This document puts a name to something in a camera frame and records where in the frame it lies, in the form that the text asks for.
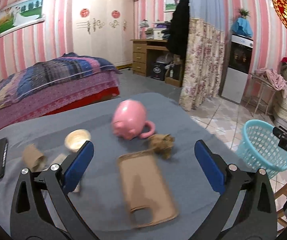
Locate grey cloth rag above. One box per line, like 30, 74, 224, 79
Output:
49, 153, 82, 194

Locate brown paper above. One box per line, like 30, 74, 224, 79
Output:
148, 134, 175, 159

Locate light blue plastic basket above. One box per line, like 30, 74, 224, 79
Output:
236, 119, 287, 179

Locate small cream bowl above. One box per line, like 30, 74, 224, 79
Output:
64, 129, 91, 153

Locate cardboard tube roll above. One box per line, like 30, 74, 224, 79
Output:
22, 144, 47, 172

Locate metal stand table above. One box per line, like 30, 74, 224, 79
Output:
246, 73, 276, 117

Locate pink clothes on stand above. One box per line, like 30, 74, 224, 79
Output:
255, 68, 287, 98

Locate grey table cloth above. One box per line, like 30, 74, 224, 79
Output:
0, 93, 246, 239

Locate brown phone case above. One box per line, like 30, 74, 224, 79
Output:
118, 150, 179, 228

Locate white water dispenser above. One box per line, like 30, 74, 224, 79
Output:
221, 34, 254, 104

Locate pink piggy mug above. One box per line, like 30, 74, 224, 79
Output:
111, 99, 155, 140

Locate floral curtain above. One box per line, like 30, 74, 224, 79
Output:
179, 18, 225, 111

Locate bed with purple cover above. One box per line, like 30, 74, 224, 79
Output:
0, 70, 120, 130

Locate striped plaid blanket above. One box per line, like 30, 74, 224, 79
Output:
0, 53, 119, 110

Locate black box under desk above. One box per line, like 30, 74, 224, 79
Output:
150, 62, 167, 81

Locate blue cloth covered pot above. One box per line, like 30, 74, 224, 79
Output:
231, 8, 254, 38

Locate wooden desk with drawers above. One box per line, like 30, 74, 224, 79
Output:
131, 39, 184, 87

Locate black hanging coat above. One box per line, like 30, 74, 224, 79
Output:
166, 0, 190, 61

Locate desk lamp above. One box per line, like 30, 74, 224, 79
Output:
139, 20, 149, 39

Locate white wardrobe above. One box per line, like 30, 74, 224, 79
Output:
72, 0, 134, 67

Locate framed wedding photo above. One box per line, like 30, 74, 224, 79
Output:
0, 0, 45, 38

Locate small framed photo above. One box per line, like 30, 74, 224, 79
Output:
163, 0, 186, 13

